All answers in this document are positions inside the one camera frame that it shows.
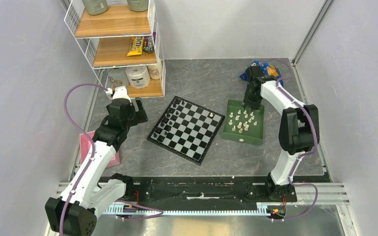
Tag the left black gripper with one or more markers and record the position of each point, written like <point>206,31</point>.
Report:
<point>140,116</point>

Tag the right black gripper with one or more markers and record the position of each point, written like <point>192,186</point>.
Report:
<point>255,105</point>

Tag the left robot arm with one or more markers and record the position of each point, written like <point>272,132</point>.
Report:
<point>76,210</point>

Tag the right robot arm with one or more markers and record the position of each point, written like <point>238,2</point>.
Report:
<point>298,133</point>

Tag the white toilet paper roll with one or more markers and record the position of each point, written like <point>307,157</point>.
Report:
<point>138,76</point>

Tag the green plastic tray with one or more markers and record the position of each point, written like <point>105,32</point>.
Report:
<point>254,135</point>

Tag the blue chips bag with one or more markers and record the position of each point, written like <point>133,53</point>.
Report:
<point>267,69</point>

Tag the white patterned mug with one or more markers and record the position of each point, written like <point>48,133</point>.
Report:
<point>117,77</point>

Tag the white cup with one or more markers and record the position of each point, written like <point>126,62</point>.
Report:
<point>155,70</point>

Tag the black white chessboard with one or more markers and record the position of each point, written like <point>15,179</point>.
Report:
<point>186,129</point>

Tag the brown candy bag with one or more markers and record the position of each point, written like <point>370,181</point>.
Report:
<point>149,43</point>

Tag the yellow candy bag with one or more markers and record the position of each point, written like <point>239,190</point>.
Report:
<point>136,47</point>

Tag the pink plastic box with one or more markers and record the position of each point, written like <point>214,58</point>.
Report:
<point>105,156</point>

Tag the green bottle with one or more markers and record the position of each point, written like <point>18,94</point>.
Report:
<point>95,7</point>
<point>138,5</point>

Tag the white wire wooden shelf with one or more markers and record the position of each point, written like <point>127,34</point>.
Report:
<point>105,39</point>

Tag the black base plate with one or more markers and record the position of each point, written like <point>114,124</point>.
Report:
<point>205,193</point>

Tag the aluminium frame rail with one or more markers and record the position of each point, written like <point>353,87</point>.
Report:
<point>312,30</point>

